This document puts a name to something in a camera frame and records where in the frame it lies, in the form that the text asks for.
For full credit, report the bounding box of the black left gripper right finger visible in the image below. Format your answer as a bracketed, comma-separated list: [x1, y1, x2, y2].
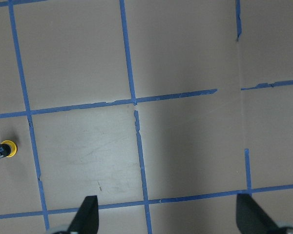
[235, 194, 279, 234]

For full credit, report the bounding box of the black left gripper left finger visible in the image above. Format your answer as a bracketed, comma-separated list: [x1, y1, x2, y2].
[67, 195, 99, 234]

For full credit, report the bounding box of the yellow push button switch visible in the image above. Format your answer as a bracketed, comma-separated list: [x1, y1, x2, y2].
[0, 140, 18, 160]

